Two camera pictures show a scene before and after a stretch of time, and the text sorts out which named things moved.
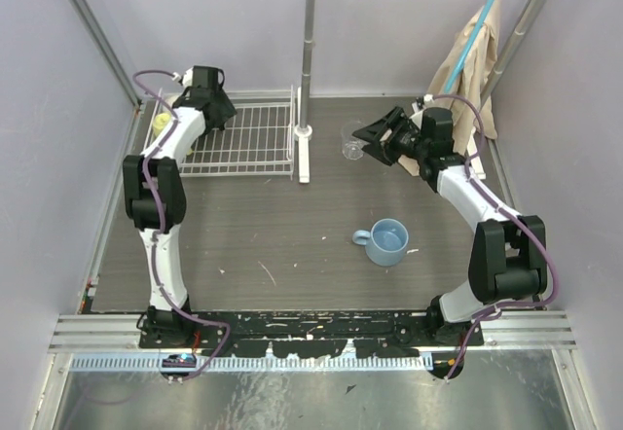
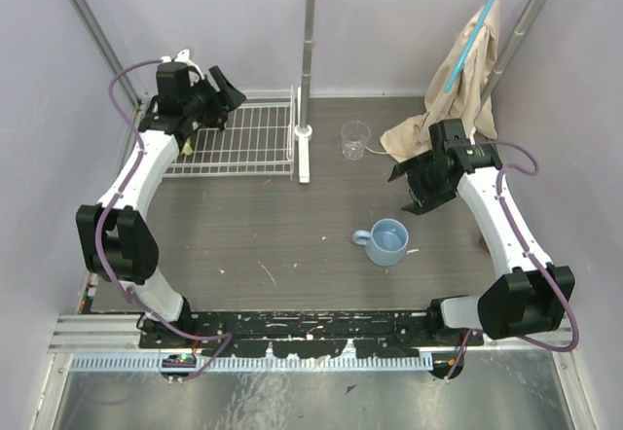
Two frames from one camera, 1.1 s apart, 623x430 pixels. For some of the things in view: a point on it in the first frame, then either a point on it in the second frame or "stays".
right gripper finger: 379,129 to 404,167
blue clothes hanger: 473,32 stays
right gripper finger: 379,151 to 421,207
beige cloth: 473,81 stays
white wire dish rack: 258,142 stays
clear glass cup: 351,146 stays
